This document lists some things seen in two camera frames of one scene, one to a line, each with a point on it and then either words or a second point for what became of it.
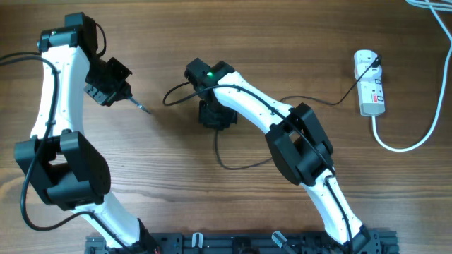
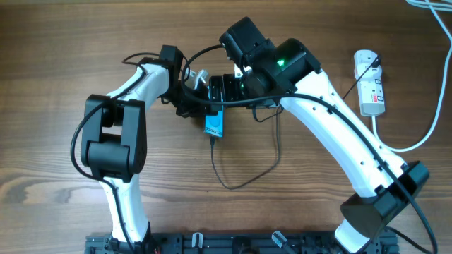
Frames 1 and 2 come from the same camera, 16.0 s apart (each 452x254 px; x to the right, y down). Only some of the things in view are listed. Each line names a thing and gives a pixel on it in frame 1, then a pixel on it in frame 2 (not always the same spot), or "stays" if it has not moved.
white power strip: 368,72 stays
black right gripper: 204,117 to 229,82
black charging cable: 376,61 to 277,141
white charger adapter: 373,73 stays
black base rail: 246,243 stays
